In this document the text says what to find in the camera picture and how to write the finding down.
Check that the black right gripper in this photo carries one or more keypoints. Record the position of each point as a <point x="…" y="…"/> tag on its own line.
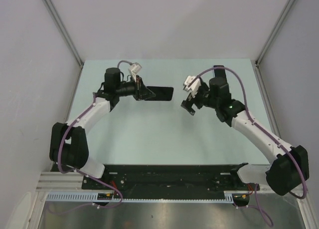
<point x="188" y="103"/>

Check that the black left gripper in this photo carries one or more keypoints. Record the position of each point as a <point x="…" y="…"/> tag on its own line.
<point x="141" y="92"/>

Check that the phone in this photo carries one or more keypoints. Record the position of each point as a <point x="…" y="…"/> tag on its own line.
<point x="161" y="93"/>
<point x="220" y="72"/>

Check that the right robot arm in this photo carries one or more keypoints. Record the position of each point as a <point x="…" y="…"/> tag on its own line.
<point x="288" y="167"/>

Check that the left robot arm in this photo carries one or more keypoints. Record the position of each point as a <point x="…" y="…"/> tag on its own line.
<point x="69" y="146"/>

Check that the phone in blue case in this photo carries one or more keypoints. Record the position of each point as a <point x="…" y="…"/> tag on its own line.
<point x="220" y="72"/>

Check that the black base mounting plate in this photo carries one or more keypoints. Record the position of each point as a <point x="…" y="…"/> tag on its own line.
<point x="173" y="194"/>

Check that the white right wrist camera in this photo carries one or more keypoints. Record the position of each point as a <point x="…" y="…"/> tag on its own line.
<point x="191" y="85"/>

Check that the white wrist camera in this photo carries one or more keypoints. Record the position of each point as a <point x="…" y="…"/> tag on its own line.
<point x="191" y="85"/>
<point x="134" y="70"/>

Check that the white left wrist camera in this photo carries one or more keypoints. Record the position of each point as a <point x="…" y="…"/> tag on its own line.
<point x="134" y="70"/>

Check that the aluminium front rail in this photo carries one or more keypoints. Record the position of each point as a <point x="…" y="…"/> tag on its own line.
<point x="56" y="181"/>

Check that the left aluminium frame post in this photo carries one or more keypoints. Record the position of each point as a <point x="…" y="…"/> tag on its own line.
<point x="63" y="31"/>

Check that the aluminium frame post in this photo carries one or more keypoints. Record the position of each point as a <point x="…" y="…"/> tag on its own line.
<point x="275" y="30"/>
<point x="63" y="31"/>

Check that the right aluminium frame post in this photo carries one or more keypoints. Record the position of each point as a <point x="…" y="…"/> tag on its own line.
<point x="275" y="30"/>

